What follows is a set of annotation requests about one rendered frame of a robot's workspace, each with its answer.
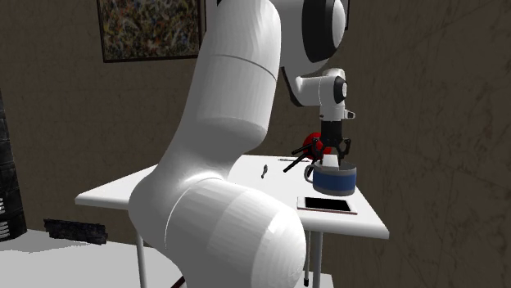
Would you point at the tall black ribbed object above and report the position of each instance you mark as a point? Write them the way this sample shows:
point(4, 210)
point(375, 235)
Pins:
point(9, 179)

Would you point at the flat black block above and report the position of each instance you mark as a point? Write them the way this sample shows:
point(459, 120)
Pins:
point(76, 231)

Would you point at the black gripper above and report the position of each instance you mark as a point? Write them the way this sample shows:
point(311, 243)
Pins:
point(331, 131)

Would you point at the small dark spoon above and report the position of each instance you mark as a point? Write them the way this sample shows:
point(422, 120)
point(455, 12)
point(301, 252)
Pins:
point(264, 171)

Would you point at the grey mug with blue band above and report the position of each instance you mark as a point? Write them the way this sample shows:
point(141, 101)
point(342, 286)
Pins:
point(334, 181)

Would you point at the white table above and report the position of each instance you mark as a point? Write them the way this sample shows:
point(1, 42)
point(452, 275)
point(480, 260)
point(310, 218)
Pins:
point(279, 187)

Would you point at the framed abstract wall picture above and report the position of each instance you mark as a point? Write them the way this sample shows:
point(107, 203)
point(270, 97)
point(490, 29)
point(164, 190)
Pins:
point(149, 28)

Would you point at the white block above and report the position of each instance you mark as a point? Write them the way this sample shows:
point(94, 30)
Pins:
point(330, 160)

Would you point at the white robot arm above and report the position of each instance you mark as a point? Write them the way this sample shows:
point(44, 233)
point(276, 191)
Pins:
point(223, 131)

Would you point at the white phone with black screen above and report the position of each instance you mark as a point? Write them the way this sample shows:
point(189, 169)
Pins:
point(327, 204)

